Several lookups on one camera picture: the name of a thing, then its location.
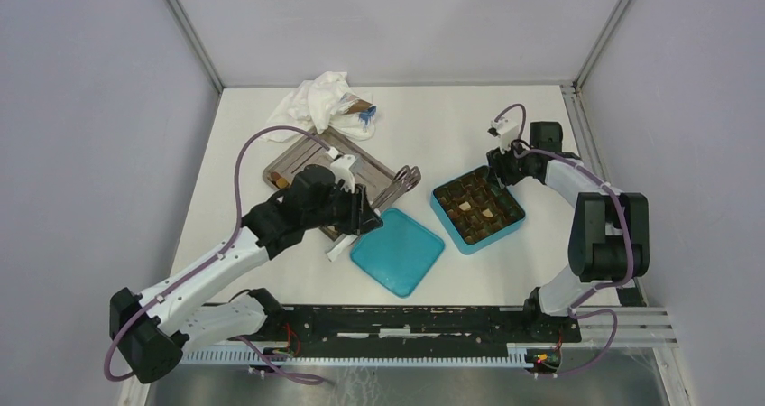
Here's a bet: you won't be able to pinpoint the teal chocolate box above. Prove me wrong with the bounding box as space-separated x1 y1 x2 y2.
430 165 526 255

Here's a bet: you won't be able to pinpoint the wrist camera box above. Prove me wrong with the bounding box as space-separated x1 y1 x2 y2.
488 117 521 152
329 154 362 193

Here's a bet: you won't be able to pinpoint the teal box lid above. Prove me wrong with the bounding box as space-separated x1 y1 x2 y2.
350 208 446 299

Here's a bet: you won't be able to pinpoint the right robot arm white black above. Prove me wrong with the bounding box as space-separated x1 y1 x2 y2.
486 121 650 341

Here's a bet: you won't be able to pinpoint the stainless steel tray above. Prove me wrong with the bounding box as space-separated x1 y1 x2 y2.
242 129 398 250

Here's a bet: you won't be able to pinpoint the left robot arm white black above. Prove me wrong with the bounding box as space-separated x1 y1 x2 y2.
104 165 383 383

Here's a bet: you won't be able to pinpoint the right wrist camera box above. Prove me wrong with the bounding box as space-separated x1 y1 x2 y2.
488 117 521 152

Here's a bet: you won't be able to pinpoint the white crumpled cloth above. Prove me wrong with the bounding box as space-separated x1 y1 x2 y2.
265 71 376 141

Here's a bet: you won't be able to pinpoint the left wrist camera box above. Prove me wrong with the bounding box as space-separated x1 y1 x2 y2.
329 154 362 193

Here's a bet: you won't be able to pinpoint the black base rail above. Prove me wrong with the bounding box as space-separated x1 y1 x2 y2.
247 304 582 359

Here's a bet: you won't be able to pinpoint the brown blue wrapper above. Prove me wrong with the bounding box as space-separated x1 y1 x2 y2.
339 93 377 125

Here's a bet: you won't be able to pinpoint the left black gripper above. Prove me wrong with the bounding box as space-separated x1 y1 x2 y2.
303 180 383 235

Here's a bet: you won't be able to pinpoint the metal serving tongs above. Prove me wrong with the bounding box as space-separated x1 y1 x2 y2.
323 165 423 263

